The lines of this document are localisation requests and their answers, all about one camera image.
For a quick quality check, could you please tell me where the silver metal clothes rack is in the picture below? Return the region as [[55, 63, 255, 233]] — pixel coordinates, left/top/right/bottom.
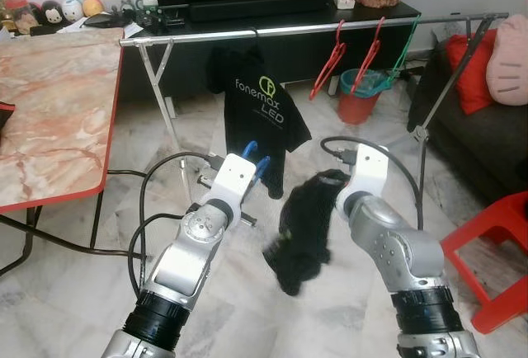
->
[[118, 12, 511, 233]]

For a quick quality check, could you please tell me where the orange waste bin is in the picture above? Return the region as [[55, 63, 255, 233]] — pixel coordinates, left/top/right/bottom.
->
[[337, 90, 382, 126]]

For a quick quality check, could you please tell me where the pink cat face cushion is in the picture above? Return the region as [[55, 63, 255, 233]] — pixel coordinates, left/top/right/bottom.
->
[[484, 13, 528, 108]]

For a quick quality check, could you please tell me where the red cushion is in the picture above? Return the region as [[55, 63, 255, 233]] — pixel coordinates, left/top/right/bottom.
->
[[445, 30, 501, 116]]

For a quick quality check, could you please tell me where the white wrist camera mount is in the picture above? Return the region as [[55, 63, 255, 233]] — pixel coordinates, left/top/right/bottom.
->
[[212, 153, 262, 215], [346, 143, 391, 203]]

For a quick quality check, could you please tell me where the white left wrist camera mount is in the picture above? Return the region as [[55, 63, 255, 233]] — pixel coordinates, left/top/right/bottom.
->
[[212, 153, 262, 215]]

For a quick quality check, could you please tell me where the green plastic clothes hanger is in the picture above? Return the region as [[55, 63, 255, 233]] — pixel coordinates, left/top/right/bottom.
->
[[383, 13, 422, 88]]

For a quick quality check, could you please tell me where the black television console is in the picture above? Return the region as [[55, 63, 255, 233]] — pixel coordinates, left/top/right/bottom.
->
[[107, 0, 422, 103]]

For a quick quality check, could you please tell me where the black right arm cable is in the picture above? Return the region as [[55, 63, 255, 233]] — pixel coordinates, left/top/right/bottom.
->
[[319, 134, 427, 233]]

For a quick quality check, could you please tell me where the black power cable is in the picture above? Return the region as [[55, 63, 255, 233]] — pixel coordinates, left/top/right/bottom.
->
[[0, 208, 151, 261]]

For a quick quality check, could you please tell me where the red plastic stool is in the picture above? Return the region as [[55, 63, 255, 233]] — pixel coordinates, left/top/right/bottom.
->
[[439, 191, 528, 337]]

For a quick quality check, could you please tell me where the marble pattern folding table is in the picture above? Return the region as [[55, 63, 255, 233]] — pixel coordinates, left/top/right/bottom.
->
[[0, 28, 125, 278]]

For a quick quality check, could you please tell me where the black shirt green logo print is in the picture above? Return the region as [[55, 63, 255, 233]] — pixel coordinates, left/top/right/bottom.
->
[[205, 41, 314, 201], [262, 168, 352, 298]]

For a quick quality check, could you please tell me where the blue plastic clothes hanger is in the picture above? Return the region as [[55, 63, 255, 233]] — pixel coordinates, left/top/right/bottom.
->
[[238, 139, 274, 187]]

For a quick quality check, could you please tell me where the black mouse plush toy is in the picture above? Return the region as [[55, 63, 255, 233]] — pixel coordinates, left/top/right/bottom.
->
[[37, 0, 66, 28]]

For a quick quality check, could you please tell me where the teal bin liner bag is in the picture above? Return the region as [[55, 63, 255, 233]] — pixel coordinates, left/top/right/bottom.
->
[[339, 67, 396, 100]]

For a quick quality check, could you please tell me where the orange round toy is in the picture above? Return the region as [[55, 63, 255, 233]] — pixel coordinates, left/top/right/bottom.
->
[[81, 0, 106, 19]]

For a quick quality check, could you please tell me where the white round toy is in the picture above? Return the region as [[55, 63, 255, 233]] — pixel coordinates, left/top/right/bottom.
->
[[62, 0, 84, 21]]

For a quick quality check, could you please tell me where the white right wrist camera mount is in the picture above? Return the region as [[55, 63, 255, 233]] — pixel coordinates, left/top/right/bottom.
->
[[346, 143, 391, 203]]

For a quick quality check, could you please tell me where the dark grey fabric sofa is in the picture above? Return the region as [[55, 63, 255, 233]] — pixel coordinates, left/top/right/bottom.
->
[[408, 40, 528, 208]]

